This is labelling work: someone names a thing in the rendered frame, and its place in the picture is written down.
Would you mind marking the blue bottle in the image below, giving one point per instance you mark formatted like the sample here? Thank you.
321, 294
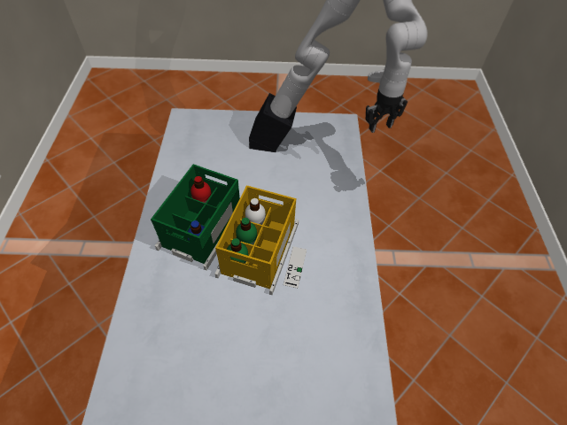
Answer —
195, 228

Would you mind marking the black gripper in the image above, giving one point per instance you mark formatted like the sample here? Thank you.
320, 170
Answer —
385, 105

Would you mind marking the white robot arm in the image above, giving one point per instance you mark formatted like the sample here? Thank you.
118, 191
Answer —
393, 79

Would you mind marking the white paper pick list strip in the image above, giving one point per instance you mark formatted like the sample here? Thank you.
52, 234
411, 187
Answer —
295, 267

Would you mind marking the yellow crate with dividers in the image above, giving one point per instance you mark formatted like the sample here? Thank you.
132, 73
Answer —
266, 253

